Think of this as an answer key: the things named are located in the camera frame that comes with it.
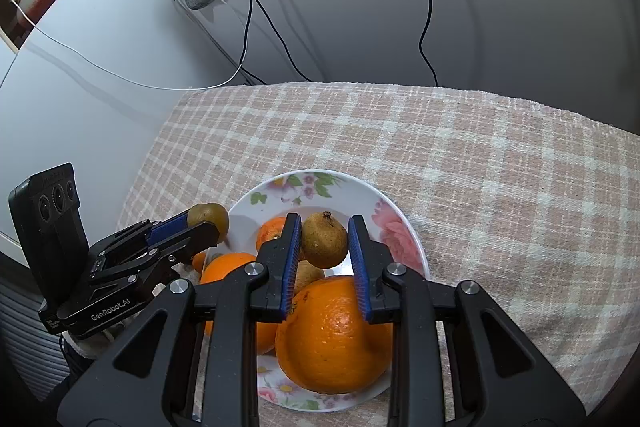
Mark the black adapter cable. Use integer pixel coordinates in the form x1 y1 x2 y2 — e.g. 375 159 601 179
230 0 269 86
244 0 314 84

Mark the pink checked blanket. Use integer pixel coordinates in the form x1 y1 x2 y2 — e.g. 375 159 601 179
115 82 640 427

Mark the small tangerine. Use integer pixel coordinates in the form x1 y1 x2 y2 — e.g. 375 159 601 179
192 249 214 274
256 217 289 260

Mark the long white cable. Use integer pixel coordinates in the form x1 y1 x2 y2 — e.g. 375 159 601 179
0 0 247 90

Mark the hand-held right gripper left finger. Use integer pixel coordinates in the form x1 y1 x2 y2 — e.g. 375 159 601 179
56 213 303 427

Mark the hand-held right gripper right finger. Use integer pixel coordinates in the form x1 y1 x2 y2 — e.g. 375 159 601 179
347 214 588 427

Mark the white cabinet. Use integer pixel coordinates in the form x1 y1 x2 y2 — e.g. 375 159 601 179
0 0 251 254

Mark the large orange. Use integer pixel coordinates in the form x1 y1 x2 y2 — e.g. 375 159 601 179
200 252 279 356
275 275 396 395

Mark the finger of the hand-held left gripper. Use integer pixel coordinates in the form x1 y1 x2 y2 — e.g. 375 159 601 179
87 222 222 288
90 208 193 259

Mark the white floral plate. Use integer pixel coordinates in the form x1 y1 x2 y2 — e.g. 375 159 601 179
197 169 431 412

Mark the brown kiwi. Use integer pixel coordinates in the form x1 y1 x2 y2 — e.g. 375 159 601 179
187 203 230 244
301 211 349 269
292 259 326 303

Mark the dark ribbed panel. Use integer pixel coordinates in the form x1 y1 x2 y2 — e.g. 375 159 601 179
0 252 76 403

